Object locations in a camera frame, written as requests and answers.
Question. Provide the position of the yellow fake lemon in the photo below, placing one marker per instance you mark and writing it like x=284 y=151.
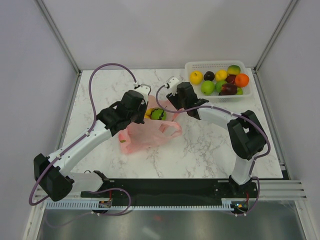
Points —
x=221 y=75

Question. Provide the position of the pink plastic bag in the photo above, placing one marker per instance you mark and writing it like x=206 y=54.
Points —
x=152 y=133

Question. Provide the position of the small green fake fruit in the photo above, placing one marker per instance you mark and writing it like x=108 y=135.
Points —
x=239 y=91

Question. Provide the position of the left aluminium frame post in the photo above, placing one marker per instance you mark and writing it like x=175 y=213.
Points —
x=57 y=34

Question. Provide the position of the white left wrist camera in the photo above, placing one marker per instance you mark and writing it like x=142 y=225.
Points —
x=142 y=88

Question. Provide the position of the yellow fake apple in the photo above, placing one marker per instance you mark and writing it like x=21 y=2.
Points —
x=196 y=77

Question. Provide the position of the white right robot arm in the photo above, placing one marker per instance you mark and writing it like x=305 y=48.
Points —
x=246 y=134

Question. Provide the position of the dark purple fake fruit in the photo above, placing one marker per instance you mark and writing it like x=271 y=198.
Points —
x=209 y=76

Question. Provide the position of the orange fake orange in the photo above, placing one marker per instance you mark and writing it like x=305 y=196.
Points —
x=241 y=80

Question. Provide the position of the green fake lime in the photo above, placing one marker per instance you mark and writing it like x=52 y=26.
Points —
x=218 y=85

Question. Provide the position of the dark red fake apple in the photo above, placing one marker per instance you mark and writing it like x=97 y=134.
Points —
x=228 y=89

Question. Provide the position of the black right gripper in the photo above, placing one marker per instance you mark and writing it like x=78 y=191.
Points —
x=173 y=99

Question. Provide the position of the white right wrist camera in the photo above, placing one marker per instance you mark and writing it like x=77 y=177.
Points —
x=172 y=83

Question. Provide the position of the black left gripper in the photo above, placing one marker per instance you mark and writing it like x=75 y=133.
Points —
x=143 y=106

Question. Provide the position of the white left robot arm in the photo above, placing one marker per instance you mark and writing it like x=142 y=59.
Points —
x=54 y=172

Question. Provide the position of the aluminium frame post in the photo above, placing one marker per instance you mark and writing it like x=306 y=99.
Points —
x=276 y=33
x=57 y=34

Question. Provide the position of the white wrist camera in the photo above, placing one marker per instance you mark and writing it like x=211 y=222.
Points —
x=172 y=83
x=142 y=88

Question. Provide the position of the green fake apple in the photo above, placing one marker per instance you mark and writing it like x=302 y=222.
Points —
x=207 y=87

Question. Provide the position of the yellow fake fruit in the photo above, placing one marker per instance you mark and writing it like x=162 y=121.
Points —
x=148 y=113

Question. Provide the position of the yellow green fake mango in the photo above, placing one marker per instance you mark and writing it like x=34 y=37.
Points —
x=233 y=70

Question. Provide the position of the right aluminium frame post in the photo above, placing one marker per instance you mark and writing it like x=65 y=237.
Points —
x=276 y=33

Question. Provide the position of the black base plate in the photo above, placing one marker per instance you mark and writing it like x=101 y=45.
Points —
x=174 y=192

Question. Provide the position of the white plastic basket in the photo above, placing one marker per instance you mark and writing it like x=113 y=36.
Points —
x=214 y=66

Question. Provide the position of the white cable duct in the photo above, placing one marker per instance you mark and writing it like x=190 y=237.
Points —
x=98 y=205

